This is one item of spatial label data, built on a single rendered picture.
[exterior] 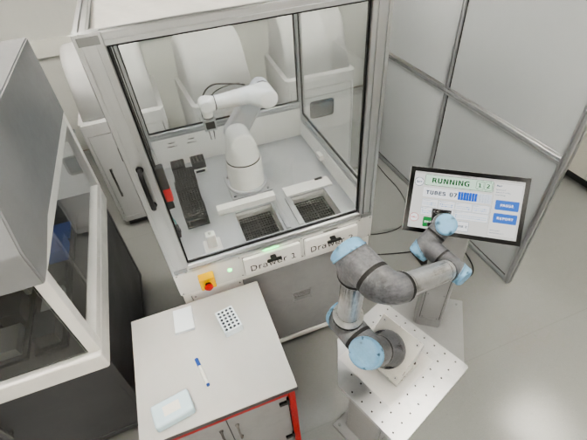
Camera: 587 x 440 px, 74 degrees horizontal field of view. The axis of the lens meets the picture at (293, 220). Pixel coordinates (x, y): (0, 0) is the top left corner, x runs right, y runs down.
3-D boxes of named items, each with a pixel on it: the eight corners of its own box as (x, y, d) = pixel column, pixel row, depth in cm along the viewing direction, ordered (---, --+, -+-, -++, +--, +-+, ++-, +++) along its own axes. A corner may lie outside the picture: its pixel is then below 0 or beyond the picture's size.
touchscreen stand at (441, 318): (463, 371, 234) (519, 258, 165) (386, 354, 245) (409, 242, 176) (461, 303, 268) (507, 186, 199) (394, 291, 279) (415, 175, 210)
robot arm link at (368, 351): (377, 374, 147) (362, 379, 136) (355, 346, 155) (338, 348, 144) (398, 353, 144) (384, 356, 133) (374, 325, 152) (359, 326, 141)
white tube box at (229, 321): (243, 329, 177) (242, 324, 175) (226, 338, 175) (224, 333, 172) (232, 309, 186) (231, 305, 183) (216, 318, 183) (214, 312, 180)
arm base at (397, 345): (412, 343, 152) (403, 345, 144) (394, 376, 153) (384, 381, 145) (380, 321, 160) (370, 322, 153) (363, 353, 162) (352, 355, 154)
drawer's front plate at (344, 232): (356, 240, 206) (358, 224, 198) (306, 256, 200) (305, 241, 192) (355, 237, 207) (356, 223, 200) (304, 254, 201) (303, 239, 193)
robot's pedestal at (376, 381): (410, 429, 212) (438, 360, 161) (375, 471, 199) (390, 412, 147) (369, 388, 230) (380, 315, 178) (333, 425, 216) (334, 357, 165)
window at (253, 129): (356, 210, 197) (370, -2, 132) (187, 262, 178) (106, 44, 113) (356, 209, 197) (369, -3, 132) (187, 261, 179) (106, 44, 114)
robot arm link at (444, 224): (429, 227, 139) (445, 209, 137) (426, 225, 149) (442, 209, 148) (446, 242, 137) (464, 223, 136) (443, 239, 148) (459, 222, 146)
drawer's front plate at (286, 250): (300, 257, 199) (300, 243, 192) (246, 275, 193) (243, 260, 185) (300, 255, 200) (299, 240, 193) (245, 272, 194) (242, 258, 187)
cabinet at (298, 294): (363, 318, 265) (373, 235, 210) (215, 374, 242) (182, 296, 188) (311, 229, 331) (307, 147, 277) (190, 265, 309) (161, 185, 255)
